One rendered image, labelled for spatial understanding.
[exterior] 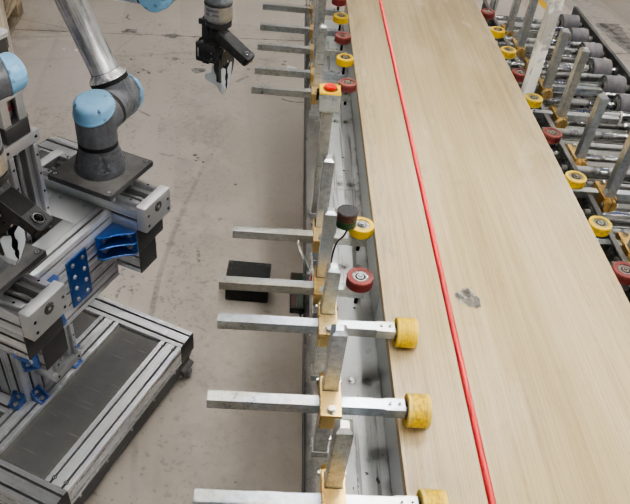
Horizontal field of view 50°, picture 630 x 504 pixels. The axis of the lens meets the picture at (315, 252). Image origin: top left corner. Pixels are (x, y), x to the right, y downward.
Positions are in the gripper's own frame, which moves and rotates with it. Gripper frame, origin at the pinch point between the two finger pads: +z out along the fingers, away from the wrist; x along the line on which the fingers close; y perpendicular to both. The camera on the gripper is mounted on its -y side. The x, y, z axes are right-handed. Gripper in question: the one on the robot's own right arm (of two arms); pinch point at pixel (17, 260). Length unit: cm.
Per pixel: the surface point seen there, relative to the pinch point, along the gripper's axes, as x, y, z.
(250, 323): -37, -33, 36
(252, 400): -16, -45, 36
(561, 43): -245, -82, 24
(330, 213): -72, -40, 21
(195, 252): -149, 51, 132
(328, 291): -48, -50, 27
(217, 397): -13, -38, 36
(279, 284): -63, -30, 46
